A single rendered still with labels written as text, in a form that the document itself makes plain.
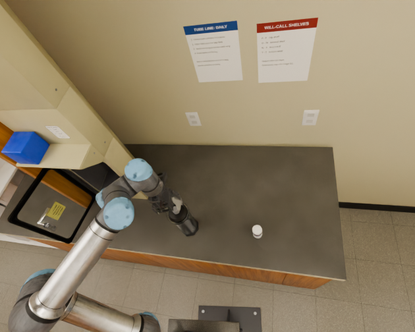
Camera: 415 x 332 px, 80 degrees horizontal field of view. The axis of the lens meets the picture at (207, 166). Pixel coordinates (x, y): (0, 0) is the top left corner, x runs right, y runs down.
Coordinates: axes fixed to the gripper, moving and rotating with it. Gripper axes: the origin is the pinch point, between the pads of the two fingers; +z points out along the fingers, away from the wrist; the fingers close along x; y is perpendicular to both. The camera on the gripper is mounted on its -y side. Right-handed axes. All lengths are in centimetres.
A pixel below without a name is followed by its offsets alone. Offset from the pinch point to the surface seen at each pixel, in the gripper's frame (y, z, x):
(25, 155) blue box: -16, -32, -47
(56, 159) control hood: -16.2, -25.1, -39.5
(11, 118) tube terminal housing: -27, -41, -48
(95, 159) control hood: -16.9, -19.5, -25.9
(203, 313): 39, 125, -17
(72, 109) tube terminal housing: -25, -40, -24
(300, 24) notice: -42, -40, 62
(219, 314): 40, 125, -4
